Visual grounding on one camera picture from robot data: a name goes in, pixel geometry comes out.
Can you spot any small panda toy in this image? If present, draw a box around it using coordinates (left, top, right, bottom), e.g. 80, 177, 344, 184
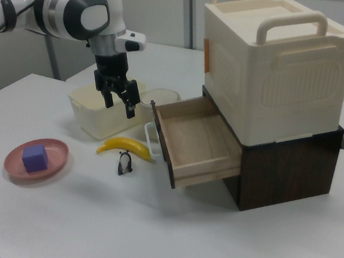
116, 150, 135, 177

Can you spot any dark wood cabinet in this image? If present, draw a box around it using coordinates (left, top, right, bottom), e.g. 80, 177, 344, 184
190, 86, 344, 220

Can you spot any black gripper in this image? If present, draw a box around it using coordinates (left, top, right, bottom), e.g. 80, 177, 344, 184
88, 50, 146, 120

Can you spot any cream open plastic container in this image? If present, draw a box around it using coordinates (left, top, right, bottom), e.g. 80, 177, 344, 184
63, 74, 149, 146

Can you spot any purple foam cube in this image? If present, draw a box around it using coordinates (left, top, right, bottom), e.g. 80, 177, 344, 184
21, 142, 51, 174

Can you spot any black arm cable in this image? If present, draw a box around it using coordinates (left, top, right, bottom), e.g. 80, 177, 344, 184
0, 0, 66, 38

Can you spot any yellow toy banana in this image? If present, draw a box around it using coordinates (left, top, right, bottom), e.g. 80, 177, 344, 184
95, 134, 156, 164

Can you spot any cream storage box with handles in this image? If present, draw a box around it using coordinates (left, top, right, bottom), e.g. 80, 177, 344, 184
191, 0, 344, 157

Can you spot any white lidded rounded container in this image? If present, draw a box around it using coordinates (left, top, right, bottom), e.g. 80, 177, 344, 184
135, 86, 183, 145

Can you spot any white drawer handle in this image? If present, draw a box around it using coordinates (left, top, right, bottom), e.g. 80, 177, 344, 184
141, 121, 164, 159

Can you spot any light wooden drawer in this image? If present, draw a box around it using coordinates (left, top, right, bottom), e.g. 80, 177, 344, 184
141, 90, 249, 196

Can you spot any pink plastic plate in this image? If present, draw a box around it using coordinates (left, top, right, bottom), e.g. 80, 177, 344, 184
2, 133, 71, 185

